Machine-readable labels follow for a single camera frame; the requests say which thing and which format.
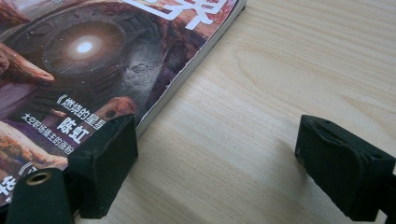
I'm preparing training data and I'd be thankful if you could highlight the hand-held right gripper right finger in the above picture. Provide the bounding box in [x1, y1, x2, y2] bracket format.
[293, 114, 396, 222]

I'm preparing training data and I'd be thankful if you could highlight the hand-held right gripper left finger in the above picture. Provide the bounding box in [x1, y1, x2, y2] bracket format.
[66, 113, 139, 219]

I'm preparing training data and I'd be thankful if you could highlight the magazine with reddish-brown cover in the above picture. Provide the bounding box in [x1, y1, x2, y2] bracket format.
[0, 0, 248, 208]

